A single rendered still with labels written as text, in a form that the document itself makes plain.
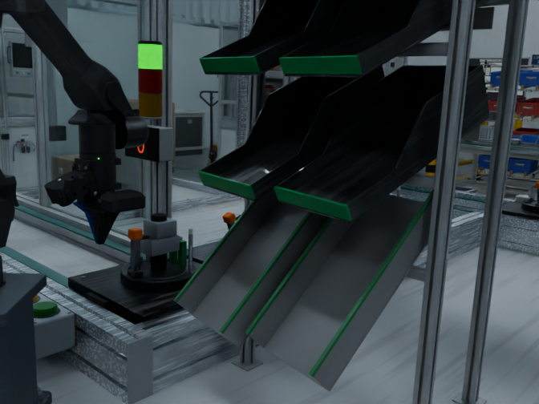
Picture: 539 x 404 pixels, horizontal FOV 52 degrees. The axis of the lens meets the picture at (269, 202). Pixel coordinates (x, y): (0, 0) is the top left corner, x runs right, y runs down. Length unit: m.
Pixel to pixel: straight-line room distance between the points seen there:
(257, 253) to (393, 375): 0.33
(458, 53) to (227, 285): 0.46
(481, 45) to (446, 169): 11.43
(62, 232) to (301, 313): 0.94
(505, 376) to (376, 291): 0.45
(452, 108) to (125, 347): 0.56
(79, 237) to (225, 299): 0.73
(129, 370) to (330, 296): 0.32
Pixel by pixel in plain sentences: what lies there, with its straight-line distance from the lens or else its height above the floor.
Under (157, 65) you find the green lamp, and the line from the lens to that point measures 1.22.
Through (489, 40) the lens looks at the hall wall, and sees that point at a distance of 12.06.
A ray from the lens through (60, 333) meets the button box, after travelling 0.98.
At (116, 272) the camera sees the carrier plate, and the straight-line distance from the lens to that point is 1.12.
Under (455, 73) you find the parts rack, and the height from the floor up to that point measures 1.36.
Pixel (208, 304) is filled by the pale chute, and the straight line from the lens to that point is 0.86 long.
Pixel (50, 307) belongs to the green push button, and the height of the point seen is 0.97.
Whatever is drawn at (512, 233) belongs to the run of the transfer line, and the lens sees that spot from 1.91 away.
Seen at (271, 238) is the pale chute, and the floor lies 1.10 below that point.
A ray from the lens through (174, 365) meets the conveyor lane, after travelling 0.94.
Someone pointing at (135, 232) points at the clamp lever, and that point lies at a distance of 1.01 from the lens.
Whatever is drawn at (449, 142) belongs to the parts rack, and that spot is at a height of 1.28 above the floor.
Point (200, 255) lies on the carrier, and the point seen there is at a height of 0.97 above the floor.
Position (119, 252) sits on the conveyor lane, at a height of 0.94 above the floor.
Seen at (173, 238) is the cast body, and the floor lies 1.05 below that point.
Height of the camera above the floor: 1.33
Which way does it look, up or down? 12 degrees down
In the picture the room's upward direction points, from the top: 2 degrees clockwise
